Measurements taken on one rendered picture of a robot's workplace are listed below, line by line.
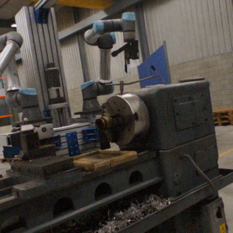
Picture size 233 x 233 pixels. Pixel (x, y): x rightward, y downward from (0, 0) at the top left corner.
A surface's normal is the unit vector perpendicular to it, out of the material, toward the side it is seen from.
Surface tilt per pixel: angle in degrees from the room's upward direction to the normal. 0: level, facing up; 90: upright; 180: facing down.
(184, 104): 90
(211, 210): 88
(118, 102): 90
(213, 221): 88
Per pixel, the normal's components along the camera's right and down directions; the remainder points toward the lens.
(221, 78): -0.73, 0.15
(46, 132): 0.56, -0.04
